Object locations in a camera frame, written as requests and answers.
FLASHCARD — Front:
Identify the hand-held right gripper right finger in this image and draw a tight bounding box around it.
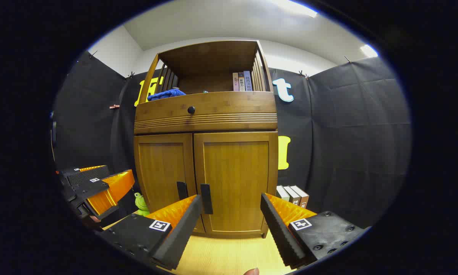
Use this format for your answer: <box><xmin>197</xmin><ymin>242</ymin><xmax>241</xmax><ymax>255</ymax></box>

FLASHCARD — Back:
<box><xmin>260</xmin><ymin>193</ymin><xmax>367</xmax><ymax>270</ymax></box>

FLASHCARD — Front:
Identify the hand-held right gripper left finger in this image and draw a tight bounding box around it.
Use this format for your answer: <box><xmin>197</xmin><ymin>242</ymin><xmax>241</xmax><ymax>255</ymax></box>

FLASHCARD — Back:
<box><xmin>99</xmin><ymin>194</ymin><xmax>203</xmax><ymax>271</ymax></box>

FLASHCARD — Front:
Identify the wooden shoe cabinet door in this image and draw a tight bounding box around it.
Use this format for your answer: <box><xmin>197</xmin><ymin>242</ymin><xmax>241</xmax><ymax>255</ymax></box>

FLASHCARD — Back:
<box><xmin>134</xmin><ymin>134</ymin><xmax>206</xmax><ymax>233</ymax></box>
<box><xmin>194</xmin><ymin>131</ymin><xmax>278</xmax><ymax>239</ymax></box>

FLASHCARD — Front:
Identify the wooden double-door shoe cabinet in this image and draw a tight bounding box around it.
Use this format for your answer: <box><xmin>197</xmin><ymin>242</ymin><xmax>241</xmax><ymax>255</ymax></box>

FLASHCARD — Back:
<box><xmin>133</xmin><ymin>39</ymin><xmax>279</xmax><ymax>240</ymax></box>

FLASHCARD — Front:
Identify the wooden cabinet drawer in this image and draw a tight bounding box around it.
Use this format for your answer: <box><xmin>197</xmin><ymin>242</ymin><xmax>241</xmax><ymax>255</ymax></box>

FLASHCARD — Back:
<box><xmin>134</xmin><ymin>91</ymin><xmax>278</xmax><ymax>134</ymax></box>

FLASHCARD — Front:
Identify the green frog toy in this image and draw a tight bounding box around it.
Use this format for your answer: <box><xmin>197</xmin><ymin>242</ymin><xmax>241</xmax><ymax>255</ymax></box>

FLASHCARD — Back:
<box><xmin>134</xmin><ymin>192</ymin><xmax>150</xmax><ymax>216</ymax></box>

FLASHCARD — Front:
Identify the brown cover book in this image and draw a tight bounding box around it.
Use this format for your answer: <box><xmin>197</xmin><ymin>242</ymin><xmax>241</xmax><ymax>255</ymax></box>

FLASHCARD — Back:
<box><xmin>284</xmin><ymin>186</ymin><xmax>301</xmax><ymax>205</ymax></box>
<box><xmin>290</xmin><ymin>185</ymin><xmax>310</xmax><ymax>209</ymax></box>

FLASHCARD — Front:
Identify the grey cover book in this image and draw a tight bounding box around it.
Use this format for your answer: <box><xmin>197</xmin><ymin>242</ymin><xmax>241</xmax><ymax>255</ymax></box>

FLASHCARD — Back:
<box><xmin>276</xmin><ymin>185</ymin><xmax>291</xmax><ymax>202</ymax></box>

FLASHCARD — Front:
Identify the blue cloth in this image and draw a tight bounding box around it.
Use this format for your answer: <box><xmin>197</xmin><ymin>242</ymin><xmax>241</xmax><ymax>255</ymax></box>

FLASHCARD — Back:
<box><xmin>147</xmin><ymin>88</ymin><xmax>186</xmax><ymax>102</ymax></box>

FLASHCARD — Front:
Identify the black backdrop cloth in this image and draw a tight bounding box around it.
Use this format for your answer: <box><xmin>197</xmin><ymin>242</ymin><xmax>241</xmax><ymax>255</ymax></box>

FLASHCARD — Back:
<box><xmin>51</xmin><ymin>52</ymin><xmax>411</xmax><ymax>230</ymax></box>

